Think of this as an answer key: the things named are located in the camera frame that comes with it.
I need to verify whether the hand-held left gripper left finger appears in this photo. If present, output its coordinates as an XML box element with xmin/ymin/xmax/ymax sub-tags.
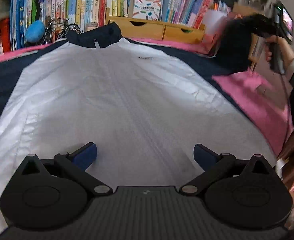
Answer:
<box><xmin>13</xmin><ymin>142</ymin><xmax>113</xmax><ymax>197</ymax></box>

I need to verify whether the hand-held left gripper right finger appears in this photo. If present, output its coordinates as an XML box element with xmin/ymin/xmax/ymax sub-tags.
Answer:
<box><xmin>179</xmin><ymin>144</ymin><xmax>279</xmax><ymax>197</ymax></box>

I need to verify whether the navy white jacket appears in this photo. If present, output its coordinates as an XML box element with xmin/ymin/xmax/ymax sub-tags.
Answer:
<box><xmin>0</xmin><ymin>14</ymin><xmax>280</xmax><ymax>235</ymax></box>

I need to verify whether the person's right hand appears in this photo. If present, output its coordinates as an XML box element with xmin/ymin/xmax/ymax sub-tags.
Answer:
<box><xmin>264</xmin><ymin>35</ymin><xmax>294</xmax><ymax>64</ymax></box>

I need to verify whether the brown cardboard box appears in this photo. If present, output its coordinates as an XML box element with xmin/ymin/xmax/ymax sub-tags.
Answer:
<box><xmin>233</xmin><ymin>2</ymin><xmax>265</xmax><ymax>18</ymax></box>

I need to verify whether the row of pink blue books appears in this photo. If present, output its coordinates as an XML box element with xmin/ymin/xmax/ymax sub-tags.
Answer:
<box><xmin>161</xmin><ymin>0</ymin><xmax>214</xmax><ymax>30</ymax></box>

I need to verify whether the wooden drawer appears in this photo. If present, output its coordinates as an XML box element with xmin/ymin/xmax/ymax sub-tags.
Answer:
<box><xmin>115</xmin><ymin>20</ymin><xmax>165</xmax><ymax>40</ymax></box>
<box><xmin>164</xmin><ymin>25</ymin><xmax>204</xmax><ymax>43</ymax></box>

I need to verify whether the wooden drawer unit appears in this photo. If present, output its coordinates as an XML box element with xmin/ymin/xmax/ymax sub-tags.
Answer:
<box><xmin>105</xmin><ymin>7</ymin><xmax>207</xmax><ymax>44</ymax></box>

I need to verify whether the black miniature bicycle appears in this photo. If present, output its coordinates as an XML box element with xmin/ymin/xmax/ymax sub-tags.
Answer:
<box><xmin>44</xmin><ymin>17</ymin><xmax>81</xmax><ymax>43</ymax></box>

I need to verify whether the small clear plastic box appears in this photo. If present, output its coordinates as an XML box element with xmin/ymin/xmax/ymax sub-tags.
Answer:
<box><xmin>85</xmin><ymin>22</ymin><xmax>99</xmax><ymax>34</ymax></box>

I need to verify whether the white printed box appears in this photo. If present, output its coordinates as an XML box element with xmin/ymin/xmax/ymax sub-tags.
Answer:
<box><xmin>132</xmin><ymin>0</ymin><xmax>162</xmax><ymax>21</ymax></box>

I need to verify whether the blue round plush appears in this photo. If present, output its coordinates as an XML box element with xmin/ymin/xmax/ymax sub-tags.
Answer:
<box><xmin>25</xmin><ymin>20</ymin><xmax>45</xmax><ymax>43</ymax></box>

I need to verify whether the row of picture books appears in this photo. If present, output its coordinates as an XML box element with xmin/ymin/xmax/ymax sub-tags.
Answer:
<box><xmin>43</xmin><ymin>0</ymin><xmax>110</xmax><ymax>35</ymax></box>

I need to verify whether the row of tall blue books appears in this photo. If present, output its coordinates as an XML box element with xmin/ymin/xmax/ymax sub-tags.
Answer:
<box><xmin>10</xmin><ymin>0</ymin><xmax>46</xmax><ymax>51</ymax></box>

